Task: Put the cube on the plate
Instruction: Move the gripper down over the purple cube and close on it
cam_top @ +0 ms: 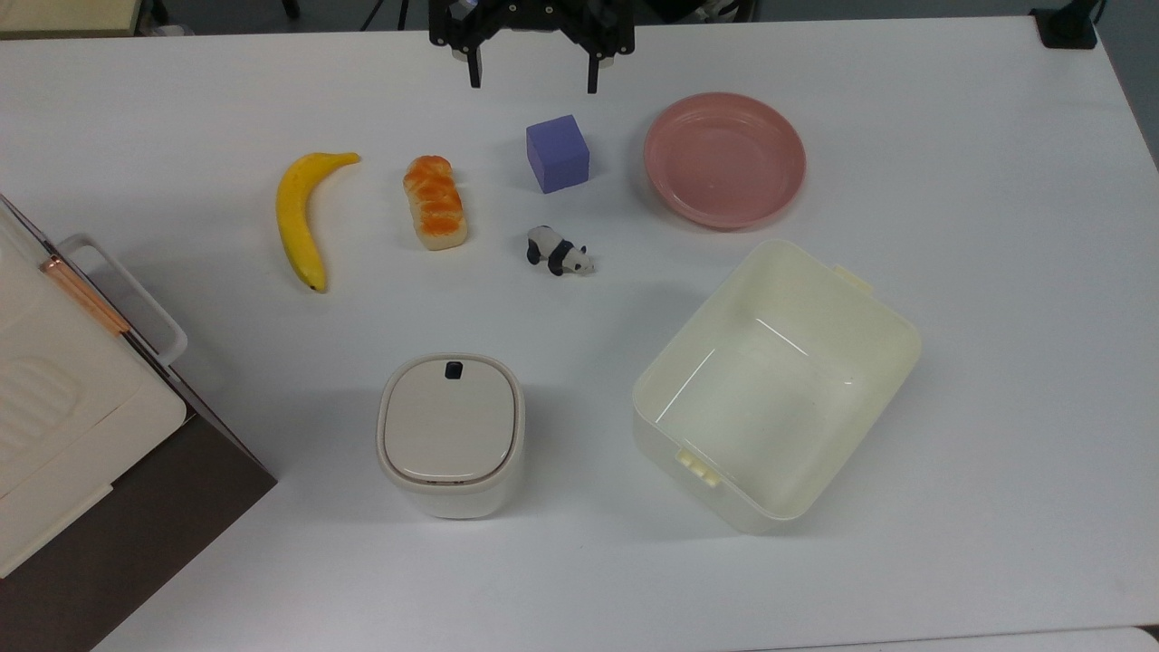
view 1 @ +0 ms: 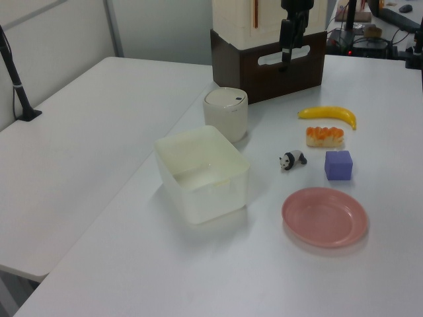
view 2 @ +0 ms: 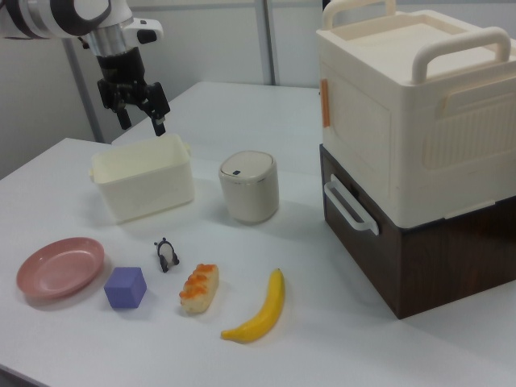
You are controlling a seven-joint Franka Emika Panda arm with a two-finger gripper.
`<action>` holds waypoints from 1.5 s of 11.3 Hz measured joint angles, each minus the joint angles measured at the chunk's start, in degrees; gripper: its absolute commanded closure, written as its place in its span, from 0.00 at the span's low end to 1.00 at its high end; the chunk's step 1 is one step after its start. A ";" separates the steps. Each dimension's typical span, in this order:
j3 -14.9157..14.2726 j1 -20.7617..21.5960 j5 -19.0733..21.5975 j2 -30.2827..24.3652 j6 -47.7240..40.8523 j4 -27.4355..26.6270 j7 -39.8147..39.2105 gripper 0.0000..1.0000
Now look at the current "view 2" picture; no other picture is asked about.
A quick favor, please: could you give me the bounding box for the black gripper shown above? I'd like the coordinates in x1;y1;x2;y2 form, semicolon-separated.
95;46;170;138

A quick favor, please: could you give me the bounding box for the cream plastic storage box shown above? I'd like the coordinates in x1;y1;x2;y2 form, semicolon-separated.
315;0;516;233

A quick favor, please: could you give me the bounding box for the small panda figurine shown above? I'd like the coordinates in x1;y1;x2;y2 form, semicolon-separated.
153;237;181;273

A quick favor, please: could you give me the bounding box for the purple cube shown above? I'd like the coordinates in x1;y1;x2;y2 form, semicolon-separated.
103;266;148;311

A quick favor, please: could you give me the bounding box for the toy bread with orange topping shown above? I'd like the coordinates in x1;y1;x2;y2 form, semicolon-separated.
179;263;220;314

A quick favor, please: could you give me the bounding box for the white drawer handle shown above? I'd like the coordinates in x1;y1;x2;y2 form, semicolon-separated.
323;181;381;237

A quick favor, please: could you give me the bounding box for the yellow toy banana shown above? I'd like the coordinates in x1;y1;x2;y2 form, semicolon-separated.
220;268;286;344

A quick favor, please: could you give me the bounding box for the small cream lidded trash can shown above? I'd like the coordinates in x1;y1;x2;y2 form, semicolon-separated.
218;150;281;225

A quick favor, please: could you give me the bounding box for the cream plastic open bin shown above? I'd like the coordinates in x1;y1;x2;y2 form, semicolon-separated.
88;133;196;224

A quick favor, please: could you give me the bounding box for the dark wooden drawer box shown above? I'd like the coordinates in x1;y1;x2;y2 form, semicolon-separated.
318;144;516;321

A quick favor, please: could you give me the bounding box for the pink plastic plate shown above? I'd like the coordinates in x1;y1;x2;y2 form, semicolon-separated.
16;237;106;300

